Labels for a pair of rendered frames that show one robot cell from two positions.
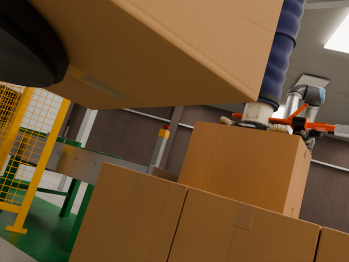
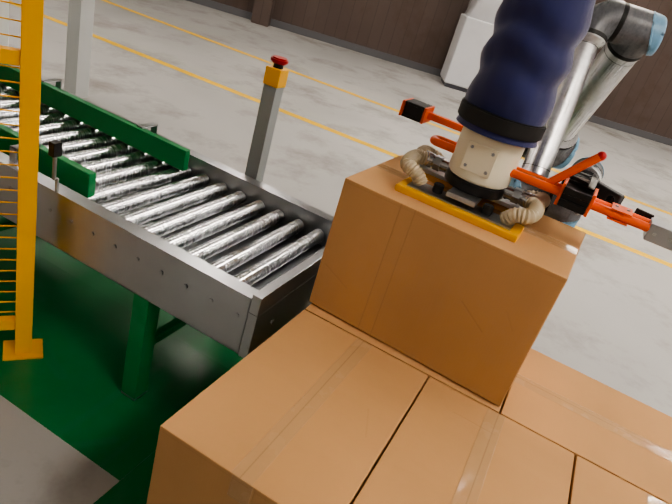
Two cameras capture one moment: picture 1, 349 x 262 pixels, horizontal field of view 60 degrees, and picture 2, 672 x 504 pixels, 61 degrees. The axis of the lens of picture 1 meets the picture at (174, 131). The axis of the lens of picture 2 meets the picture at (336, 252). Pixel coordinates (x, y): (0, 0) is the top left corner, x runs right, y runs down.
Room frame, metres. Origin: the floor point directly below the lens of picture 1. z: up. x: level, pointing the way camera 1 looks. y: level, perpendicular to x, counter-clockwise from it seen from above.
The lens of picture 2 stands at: (0.36, 0.21, 1.45)
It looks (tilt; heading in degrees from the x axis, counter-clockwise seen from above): 27 degrees down; 346
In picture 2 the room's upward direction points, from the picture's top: 17 degrees clockwise
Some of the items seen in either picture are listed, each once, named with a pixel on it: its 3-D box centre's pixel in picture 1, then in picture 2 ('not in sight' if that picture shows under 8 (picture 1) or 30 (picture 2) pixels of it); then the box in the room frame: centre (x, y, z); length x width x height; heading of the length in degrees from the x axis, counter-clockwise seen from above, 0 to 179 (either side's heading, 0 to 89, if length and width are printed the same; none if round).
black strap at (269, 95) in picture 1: (261, 101); (501, 118); (1.77, -0.46, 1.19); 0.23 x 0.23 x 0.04
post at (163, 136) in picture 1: (148, 184); (252, 184); (2.67, 0.08, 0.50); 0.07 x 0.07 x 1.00; 57
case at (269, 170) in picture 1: (244, 170); (445, 267); (1.75, -0.46, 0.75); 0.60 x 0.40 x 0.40; 55
